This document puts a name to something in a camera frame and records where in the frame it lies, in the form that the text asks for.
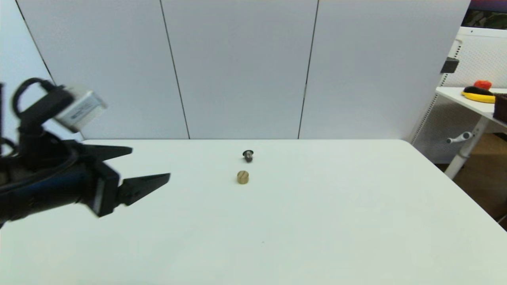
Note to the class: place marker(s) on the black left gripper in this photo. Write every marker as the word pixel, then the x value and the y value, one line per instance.
pixel 103 190

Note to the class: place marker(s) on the dark coffee capsule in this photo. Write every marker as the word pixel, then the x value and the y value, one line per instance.
pixel 248 155

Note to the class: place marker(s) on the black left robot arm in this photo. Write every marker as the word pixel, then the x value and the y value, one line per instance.
pixel 35 194

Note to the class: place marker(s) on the small wooden cylinder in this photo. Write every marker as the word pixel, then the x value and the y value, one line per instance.
pixel 243 177

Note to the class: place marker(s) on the small black box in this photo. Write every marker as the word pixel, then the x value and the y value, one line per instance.
pixel 450 65

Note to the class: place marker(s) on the white side table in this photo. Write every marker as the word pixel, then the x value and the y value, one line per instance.
pixel 471 103

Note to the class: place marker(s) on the black oblong object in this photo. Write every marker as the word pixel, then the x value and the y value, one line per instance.
pixel 477 90

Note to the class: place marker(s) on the yellow banana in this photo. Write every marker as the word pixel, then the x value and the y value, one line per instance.
pixel 479 98

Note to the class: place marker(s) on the red toy fruit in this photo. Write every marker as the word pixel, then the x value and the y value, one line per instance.
pixel 483 84

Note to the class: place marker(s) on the white pegboard panel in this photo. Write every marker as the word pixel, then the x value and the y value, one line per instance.
pixel 481 51

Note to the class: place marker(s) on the dark brown box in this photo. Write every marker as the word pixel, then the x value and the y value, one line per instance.
pixel 501 107

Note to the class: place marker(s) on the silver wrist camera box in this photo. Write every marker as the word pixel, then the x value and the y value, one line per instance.
pixel 81 109

